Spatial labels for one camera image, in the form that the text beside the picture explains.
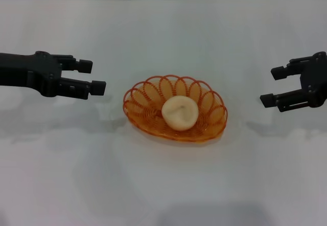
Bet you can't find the orange woven wire basket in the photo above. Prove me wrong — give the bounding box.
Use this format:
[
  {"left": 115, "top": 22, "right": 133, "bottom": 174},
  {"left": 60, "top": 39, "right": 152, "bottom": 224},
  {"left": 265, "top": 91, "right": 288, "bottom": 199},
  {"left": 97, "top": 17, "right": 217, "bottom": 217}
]
[{"left": 123, "top": 74, "right": 229, "bottom": 143}]

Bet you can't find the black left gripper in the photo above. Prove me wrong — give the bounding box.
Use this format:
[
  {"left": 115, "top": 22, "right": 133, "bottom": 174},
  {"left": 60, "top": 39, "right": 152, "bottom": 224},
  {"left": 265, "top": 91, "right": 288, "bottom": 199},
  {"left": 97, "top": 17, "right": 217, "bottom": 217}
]
[{"left": 0, "top": 51, "right": 107, "bottom": 101}]

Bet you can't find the beige round bun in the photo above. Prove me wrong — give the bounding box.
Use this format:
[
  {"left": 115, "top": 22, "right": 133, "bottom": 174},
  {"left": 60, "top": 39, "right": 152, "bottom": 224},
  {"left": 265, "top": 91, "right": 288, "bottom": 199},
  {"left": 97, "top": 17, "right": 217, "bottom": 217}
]
[{"left": 161, "top": 95, "right": 199, "bottom": 132}]

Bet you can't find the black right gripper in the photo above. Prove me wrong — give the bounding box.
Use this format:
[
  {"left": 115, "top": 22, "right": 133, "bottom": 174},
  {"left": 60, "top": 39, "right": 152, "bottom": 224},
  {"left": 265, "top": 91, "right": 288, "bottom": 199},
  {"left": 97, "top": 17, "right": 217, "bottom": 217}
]
[{"left": 259, "top": 51, "right": 327, "bottom": 113}]

